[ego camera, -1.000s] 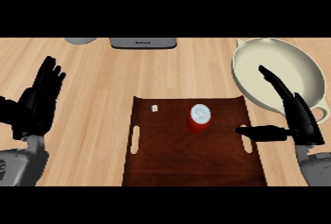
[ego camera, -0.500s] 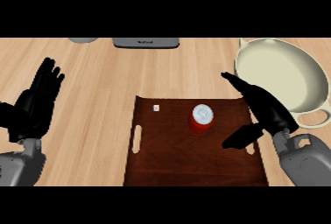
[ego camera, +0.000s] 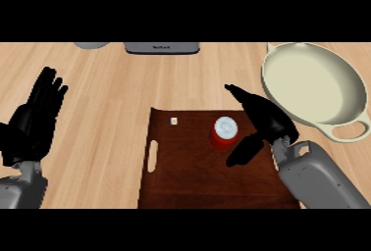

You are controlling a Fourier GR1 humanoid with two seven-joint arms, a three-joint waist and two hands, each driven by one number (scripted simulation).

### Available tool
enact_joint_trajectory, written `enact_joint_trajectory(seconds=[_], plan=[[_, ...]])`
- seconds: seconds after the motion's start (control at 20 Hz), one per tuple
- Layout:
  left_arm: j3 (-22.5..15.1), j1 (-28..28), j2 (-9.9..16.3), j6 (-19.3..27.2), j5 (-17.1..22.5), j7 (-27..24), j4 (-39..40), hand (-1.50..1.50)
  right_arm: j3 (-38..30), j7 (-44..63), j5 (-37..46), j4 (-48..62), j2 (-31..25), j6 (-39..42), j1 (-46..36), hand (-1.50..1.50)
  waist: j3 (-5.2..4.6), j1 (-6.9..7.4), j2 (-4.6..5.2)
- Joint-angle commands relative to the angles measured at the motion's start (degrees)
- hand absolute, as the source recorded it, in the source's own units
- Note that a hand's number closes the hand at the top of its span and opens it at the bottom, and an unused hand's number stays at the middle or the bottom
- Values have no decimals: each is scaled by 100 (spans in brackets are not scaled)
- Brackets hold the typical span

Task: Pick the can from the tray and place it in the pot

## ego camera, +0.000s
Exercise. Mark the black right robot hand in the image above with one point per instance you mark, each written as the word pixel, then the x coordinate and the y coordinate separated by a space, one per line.
pixel 267 119

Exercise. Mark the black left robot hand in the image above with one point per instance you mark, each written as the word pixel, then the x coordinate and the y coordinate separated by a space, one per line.
pixel 35 114

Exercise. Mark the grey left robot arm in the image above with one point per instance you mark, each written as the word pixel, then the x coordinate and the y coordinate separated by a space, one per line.
pixel 20 186

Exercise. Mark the red can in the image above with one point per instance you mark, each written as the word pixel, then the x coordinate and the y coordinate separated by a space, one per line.
pixel 223 134

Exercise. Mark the cream oval pot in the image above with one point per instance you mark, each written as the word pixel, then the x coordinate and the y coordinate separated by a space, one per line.
pixel 309 86

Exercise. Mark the dark brown wooden tray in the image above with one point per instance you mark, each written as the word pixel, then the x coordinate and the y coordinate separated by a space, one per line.
pixel 211 170

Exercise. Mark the pale grey rounded object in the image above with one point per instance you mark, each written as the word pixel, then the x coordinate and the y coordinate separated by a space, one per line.
pixel 91 45

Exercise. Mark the dark grey appliance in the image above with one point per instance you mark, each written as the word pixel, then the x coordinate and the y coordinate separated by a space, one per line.
pixel 161 47

